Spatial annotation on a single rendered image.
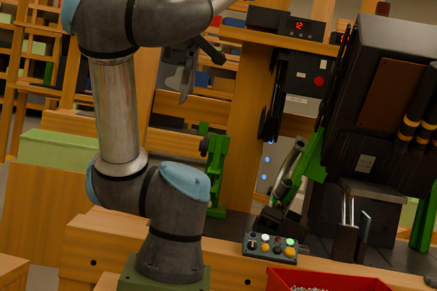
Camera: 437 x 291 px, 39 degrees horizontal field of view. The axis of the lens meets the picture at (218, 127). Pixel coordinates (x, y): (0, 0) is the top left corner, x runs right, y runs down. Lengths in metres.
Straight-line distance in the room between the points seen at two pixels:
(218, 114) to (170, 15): 1.29
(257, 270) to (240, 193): 0.61
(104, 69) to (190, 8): 0.20
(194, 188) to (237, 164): 0.98
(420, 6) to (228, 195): 10.74
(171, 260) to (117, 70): 0.41
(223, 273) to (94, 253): 0.35
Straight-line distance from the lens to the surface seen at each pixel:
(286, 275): 1.60
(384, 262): 1.97
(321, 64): 2.14
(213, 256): 1.69
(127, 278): 1.30
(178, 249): 1.30
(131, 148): 1.27
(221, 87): 8.81
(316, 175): 1.91
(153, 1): 1.06
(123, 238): 1.70
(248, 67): 2.23
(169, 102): 2.33
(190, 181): 1.27
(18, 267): 1.71
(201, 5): 1.11
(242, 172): 2.25
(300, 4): 12.10
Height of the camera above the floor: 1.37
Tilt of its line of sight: 5 degrees down
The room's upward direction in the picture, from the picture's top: 10 degrees clockwise
